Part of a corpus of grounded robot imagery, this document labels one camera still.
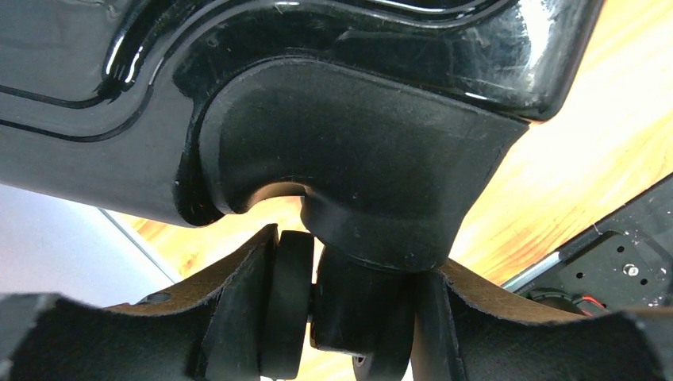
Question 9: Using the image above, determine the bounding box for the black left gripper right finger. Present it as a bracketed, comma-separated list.
[411, 261, 672, 380]

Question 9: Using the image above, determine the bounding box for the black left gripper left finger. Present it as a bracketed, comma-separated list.
[1, 225, 278, 380]

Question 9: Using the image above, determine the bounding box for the black white space suitcase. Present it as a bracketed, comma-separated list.
[1, 1, 602, 380]

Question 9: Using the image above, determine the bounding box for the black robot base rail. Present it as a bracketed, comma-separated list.
[502, 175, 672, 315]

